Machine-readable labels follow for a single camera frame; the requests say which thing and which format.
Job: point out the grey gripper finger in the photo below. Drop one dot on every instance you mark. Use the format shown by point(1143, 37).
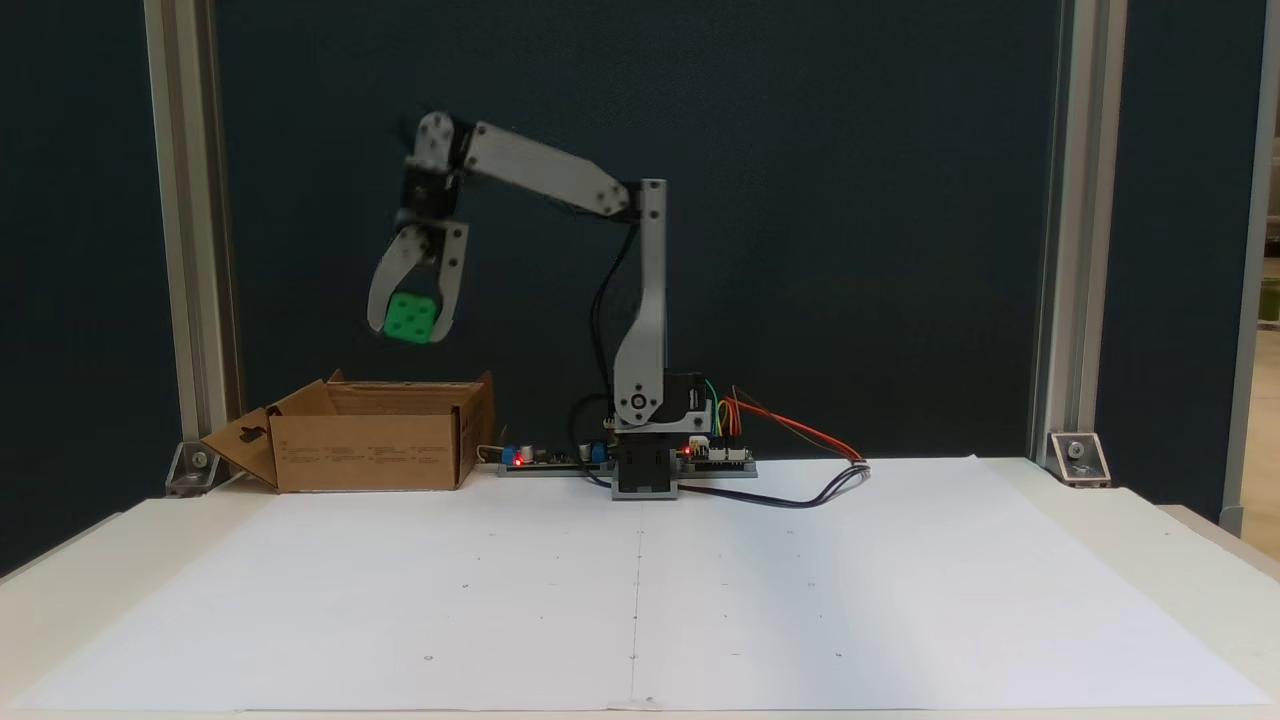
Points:
point(385, 280)
point(454, 275)

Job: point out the green die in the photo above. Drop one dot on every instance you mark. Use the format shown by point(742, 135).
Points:
point(410, 318)

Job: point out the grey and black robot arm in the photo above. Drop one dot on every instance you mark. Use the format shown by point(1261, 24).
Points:
point(650, 300)

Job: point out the open cardboard box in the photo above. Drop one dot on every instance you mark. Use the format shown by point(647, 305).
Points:
point(370, 450)

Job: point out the circuit board with blue parts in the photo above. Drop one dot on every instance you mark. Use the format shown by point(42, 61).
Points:
point(555, 458)

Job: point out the circuit board with white connector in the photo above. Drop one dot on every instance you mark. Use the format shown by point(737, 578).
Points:
point(722, 458)

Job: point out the aluminium frame post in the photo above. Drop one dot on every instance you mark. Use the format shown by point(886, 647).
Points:
point(1080, 250)
point(195, 250)
point(1250, 300)

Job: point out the metal corner bracket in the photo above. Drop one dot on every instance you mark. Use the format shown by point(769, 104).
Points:
point(200, 468)
point(1078, 458)

